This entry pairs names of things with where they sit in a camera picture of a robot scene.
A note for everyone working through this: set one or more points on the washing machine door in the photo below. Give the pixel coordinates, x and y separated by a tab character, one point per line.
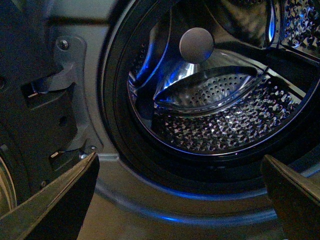
34	127

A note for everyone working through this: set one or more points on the grey front-load washing machine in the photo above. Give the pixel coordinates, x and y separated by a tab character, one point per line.
181	100

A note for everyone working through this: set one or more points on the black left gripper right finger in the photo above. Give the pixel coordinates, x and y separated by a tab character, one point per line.
295	199

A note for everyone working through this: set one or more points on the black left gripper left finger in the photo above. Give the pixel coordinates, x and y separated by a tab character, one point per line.
58	211

